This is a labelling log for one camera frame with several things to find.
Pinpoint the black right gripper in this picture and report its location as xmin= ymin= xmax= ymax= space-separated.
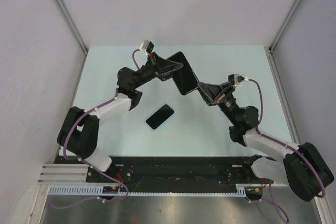
xmin=196 ymin=81 xmax=239 ymax=125

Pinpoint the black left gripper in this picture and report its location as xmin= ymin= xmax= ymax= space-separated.
xmin=132 ymin=52 xmax=184 ymax=90

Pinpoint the black phone case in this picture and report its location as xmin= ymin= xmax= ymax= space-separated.
xmin=166 ymin=51 xmax=201 ymax=96

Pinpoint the light blue phone case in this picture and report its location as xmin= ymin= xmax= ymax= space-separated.
xmin=145 ymin=104 xmax=176 ymax=131

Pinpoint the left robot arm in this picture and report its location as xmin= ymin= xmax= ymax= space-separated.
xmin=57 ymin=52 xmax=183 ymax=182

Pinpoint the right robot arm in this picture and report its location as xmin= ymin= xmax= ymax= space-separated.
xmin=197 ymin=82 xmax=334 ymax=201

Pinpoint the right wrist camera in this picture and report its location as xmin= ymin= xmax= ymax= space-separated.
xmin=228 ymin=74 xmax=249 ymax=88

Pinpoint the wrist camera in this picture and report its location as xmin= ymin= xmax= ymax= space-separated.
xmin=139 ymin=40 xmax=154 ymax=55
xmin=228 ymin=74 xmax=249 ymax=88

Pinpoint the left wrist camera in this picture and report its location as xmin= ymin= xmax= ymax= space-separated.
xmin=139 ymin=40 xmax=154 ymax=55

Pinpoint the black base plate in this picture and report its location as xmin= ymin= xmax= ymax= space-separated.
xmin=54 ymin=155 xmax=275 ymax=193

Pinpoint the white cable duct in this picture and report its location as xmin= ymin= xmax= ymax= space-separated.
xmin=48 ymin=185 xmax=246 ymax=197

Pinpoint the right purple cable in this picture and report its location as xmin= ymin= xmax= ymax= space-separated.
xmin=246 ymin=77 xmax=326 ymax=221

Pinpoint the left aluminium frame post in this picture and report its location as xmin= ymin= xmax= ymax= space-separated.
xmin=53 ymin=0 xmax=88 ymax=56

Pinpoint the aluminium frame post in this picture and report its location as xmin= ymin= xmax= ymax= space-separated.
xmin=53 ymin=0 xmax=88 ymax=56
xmin=268 ymin=0 xmax=303 ymax=53

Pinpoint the right aluminium frame post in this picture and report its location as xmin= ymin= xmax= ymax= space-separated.
xmin=268 ymin=0 xmax=303 ymax=53

